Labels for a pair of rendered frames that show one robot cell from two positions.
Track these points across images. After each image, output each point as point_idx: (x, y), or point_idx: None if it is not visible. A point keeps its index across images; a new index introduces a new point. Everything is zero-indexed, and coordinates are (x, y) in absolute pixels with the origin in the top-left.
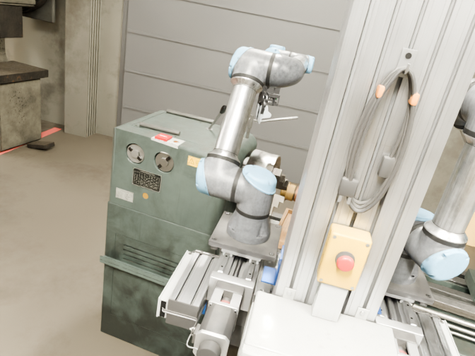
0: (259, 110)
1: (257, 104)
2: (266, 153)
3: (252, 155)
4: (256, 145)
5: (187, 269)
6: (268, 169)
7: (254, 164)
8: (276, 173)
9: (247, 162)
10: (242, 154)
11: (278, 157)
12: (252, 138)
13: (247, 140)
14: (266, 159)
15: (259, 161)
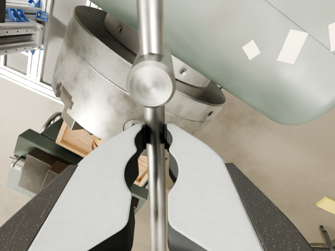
0: (110, 185)
1: (273, 243)
2: (123, 114)
3: (103, 55)
4: (266, 116)
5: None
6: (65, 93)
7: (76, 51)
8: (66, 111)
9: (83, 26)
10: (111, 11)
11: (103, 140)
12: (275, 107)
13: (230, 67)
14: (85, 100)
15: (79, 72)
